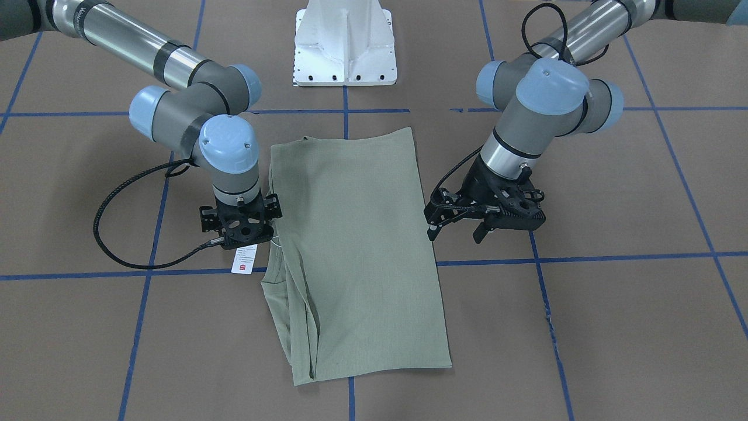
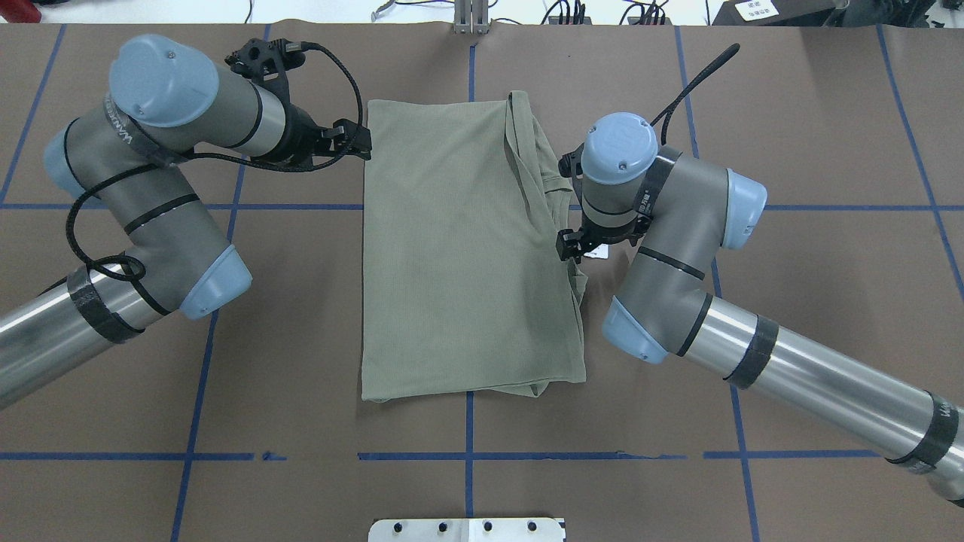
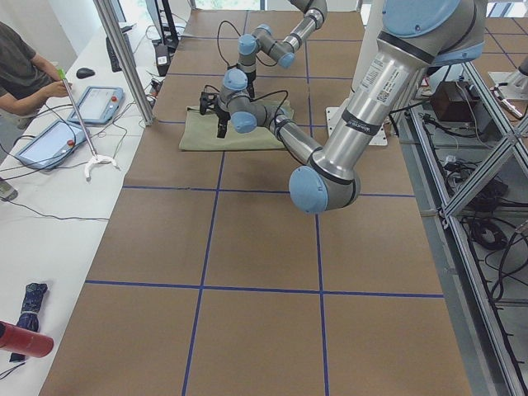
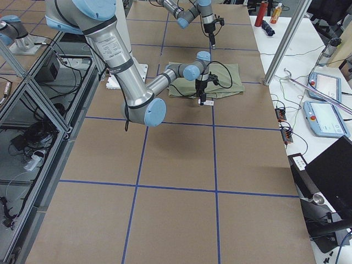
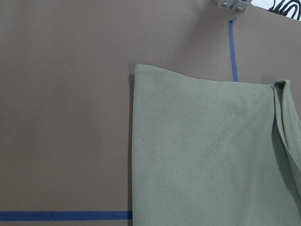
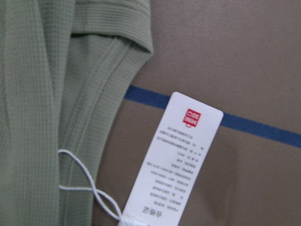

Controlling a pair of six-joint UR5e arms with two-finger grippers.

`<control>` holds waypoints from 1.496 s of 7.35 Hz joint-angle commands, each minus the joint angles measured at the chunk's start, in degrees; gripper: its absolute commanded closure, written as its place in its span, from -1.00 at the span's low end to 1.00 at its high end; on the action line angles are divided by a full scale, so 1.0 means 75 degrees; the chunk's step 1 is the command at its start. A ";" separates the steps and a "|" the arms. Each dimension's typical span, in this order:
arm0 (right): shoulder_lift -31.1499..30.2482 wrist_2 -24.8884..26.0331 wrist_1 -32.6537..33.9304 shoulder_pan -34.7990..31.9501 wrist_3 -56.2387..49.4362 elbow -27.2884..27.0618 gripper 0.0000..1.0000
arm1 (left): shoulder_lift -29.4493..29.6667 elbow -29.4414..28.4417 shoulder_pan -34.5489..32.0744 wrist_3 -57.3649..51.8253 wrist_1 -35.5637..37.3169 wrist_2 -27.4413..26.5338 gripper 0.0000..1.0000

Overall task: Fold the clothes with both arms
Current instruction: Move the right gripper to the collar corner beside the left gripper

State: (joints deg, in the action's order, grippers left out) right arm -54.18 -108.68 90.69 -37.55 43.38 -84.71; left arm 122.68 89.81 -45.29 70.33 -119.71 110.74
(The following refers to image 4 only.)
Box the near teach pendant tablet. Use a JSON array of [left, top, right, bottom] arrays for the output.
[[303, 101, 350, 138]]

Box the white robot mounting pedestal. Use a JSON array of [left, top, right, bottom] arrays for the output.
[[106, 0, 149, 90]]

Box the folded dark blue umbrella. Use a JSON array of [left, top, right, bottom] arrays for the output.
[[261, 20, 275, 37]]

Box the reacher grabber stick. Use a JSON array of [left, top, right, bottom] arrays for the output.
[[283, 66, 352, 115]]

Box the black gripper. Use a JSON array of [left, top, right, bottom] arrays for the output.
[[195, 73, 219, 102], [202, 16, 225, 50]]

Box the teach pendant tablet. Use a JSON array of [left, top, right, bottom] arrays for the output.
[[303, 101, 350, 138], [308, 72, 342, 102]]

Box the sage green long-sleeve shirt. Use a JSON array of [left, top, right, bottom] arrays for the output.
[[168, 64, 245, 99]]

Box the aluminium frame rail structure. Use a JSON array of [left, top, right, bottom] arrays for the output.
[[1, 31, 103, 263]]

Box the far teach pendant tablet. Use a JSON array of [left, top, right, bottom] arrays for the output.
[[308, 72, 342, 102]]

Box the white shirt hang tag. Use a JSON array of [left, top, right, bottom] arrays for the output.
[[198, 99, 215, 106]]

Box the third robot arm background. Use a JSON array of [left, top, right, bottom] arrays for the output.
[[1, 15, 47, 56]]

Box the aluminium frame post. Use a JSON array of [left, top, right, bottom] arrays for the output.
[[263, 0, 312, 86]]

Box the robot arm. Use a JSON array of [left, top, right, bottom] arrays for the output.
[[45, 1, 211, 127], [149, 0, 225, 50]]

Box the red water bottle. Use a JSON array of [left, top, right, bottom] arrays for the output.
[[254, 1, 268, 27]]

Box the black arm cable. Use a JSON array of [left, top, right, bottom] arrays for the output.
[[123, 60, 234, 133]]

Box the orange drink bottle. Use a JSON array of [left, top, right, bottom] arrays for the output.
[[270, 3, 282, 24]]

